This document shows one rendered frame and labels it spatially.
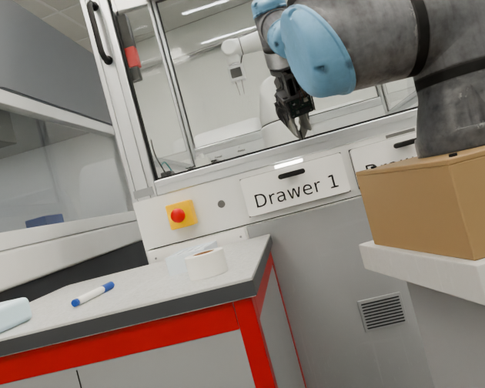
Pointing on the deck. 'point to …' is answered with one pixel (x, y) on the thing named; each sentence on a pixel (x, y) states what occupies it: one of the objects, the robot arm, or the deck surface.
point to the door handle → (97, 31)
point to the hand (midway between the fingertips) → (299, 133)
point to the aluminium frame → (265, 157)
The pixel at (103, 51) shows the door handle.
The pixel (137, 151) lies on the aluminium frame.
